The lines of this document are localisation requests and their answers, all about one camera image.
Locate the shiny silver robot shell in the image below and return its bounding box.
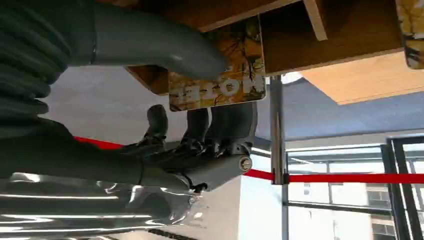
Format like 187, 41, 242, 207
0, 172, 204, 240

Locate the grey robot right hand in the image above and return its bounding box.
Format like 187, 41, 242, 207
0, 2, 259, 194

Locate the wooden card box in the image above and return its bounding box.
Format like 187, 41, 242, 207
96, 0, 404, 98

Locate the red barrier tape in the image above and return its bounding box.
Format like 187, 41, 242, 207
73, 135, 424, 185

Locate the steel barrier post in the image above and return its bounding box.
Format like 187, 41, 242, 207
269, 75, 290, 240

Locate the black window frame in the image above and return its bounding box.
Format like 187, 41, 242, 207
379, 135, 424, 240

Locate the ribbed grey right arm sleeve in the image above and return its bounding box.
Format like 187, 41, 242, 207
0, 0, 97, 137

